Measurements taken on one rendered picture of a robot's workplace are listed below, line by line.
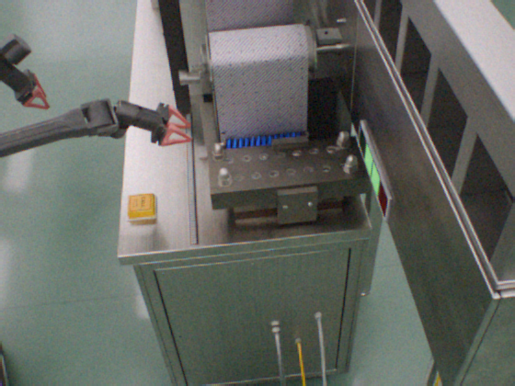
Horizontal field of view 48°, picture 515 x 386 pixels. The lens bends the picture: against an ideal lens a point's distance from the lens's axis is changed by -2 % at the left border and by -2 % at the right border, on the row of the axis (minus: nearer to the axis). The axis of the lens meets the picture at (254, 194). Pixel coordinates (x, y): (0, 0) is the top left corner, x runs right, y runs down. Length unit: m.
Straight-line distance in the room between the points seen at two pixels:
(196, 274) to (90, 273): 1.16
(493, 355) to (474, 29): 0.47
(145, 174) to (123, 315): 0.94
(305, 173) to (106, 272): 1.41
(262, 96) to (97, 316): 1.38
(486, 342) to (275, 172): 0.79
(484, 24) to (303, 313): 1.18
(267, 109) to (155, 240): 0.45
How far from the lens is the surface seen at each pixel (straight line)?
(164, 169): 1.73
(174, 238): 1.54
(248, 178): 1.48
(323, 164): 1.52
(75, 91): 3.77
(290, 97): 1.53
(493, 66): 0.78
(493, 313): 0.84
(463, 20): 0.87
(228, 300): 1.72
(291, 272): 1.64
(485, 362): 0.96
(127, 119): 1.52
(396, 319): 2.47
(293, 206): 1.49
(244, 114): 1.55
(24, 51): 1.73
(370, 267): 2.37
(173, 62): 1.84
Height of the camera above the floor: 2.07
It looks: 46 degrees down
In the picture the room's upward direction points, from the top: 4 degrees counter-clockwise
